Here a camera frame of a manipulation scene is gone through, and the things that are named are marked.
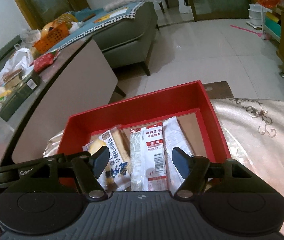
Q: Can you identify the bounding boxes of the floral tablecloth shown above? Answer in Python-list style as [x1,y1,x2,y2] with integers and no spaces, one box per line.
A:
[43,97,284,240]

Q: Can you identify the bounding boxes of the dark green box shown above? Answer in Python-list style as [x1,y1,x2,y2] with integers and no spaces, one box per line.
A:
[0,71,41,121]

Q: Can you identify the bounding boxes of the grey coffee table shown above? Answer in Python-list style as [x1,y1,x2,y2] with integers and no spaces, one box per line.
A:
[0,37,118,167]

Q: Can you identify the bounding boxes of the white stacked containers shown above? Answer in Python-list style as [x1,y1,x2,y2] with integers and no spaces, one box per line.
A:
[248,3,262,27]

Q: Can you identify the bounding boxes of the toast bread packet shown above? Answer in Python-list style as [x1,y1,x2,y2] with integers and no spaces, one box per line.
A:
[82,126,131,193]

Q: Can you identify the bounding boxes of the red packet on table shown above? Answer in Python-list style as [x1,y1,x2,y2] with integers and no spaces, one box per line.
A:
[32,50,60,74]

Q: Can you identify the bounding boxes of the red white long packet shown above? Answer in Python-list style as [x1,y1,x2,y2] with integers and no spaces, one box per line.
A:
[130,122,168,191]

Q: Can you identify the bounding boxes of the orange plastic basket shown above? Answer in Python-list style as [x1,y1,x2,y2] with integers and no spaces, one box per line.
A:
[33,23,69,54]

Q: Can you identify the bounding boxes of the teal sofa blanket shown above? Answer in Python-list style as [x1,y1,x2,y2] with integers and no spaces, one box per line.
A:
[48,0,146,52]

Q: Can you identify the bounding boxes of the pink fly swatter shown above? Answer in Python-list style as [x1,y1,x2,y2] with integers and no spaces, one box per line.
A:
[230,25,267,40]

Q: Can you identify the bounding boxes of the grey sofa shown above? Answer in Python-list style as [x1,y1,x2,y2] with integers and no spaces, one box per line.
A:
[93,2,158,76]

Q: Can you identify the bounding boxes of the red cardboard box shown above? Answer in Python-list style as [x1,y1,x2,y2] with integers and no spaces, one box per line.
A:
[58,81,230,163]

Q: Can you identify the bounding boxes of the white snack packet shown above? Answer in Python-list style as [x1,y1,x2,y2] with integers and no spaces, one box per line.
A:
[163,116,194,194]

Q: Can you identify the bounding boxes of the white plastic bag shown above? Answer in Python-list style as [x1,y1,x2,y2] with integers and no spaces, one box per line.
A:
[0,47,34,110]

